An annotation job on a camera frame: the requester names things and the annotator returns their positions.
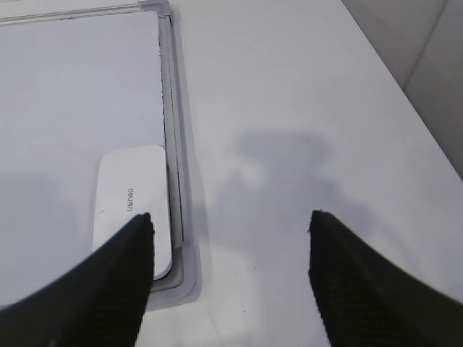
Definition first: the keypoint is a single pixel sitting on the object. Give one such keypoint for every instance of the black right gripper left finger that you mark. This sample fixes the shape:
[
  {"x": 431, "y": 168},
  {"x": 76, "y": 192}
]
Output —
[{"x": 100, "y": 302}]

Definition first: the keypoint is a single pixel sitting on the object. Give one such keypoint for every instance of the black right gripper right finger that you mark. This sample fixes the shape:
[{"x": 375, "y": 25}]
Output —
[{"x": 366, "y": 300}]

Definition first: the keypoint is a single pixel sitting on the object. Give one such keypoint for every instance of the white whiteboard eraser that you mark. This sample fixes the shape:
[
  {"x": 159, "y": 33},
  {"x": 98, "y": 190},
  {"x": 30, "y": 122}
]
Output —
[{"x": 134, "y": 181}]

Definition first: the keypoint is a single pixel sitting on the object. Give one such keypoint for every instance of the whiteboard with silver frame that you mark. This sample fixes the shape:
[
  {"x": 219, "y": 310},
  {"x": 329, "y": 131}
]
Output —
[{"x": 80, "y": 79}]

